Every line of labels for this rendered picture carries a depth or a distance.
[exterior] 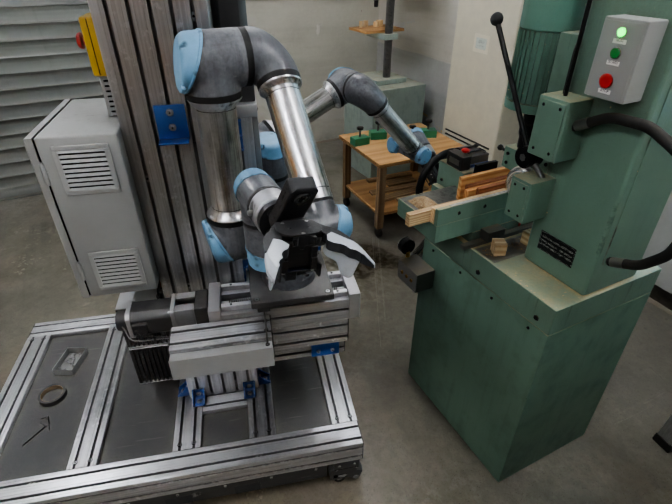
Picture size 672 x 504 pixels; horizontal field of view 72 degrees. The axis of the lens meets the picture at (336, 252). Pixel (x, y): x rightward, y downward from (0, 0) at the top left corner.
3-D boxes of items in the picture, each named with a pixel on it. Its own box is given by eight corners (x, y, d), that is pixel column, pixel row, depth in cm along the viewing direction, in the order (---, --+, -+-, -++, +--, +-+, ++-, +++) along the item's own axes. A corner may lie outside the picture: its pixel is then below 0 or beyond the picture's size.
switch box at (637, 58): (600, 90, 108) (624, 13, 99) (641, 101, 100) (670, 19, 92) (582, 94, 106) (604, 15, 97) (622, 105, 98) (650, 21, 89)
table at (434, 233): (510, 171, 187) (513, 157, 184) (573, 203, 165) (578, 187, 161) (381, 202, 165) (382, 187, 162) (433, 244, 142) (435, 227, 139)
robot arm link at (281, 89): (281, 44, 108) (343, 244, 103) (235, 48, 104) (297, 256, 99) (293, 10, 97) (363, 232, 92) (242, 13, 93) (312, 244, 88)
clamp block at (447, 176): (466, 175, 177) (470, 153, 172) (491, 189, 167) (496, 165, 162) (435, 182, 172) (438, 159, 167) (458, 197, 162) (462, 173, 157)
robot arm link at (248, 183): (271, 200, 94) (268, 160, 89) (291, 225, 86) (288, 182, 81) (233, 208, 91) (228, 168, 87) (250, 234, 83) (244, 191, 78)
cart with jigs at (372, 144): (413, 188, 368) (421, 106, 332) (457, 220, 324) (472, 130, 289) (337, 204, 345) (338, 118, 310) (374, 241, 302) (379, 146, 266)
